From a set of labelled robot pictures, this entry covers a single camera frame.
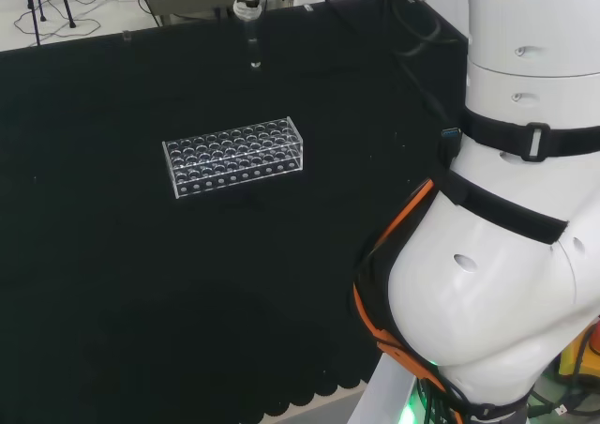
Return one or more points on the clear glass test tube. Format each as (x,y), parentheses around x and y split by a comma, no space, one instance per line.
(254,49)

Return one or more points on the clear plastic test tube rack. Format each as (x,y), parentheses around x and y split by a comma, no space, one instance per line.
(234,159)

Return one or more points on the small clear clip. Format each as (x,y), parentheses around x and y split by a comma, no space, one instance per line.
(126,35)

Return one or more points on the black tripod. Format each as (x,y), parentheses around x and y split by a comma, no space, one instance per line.
(35,20)

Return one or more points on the black bench cloth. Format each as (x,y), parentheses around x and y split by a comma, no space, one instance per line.
(117,255)

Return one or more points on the yellow stop button box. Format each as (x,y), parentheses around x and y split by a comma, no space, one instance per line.
(574,353)

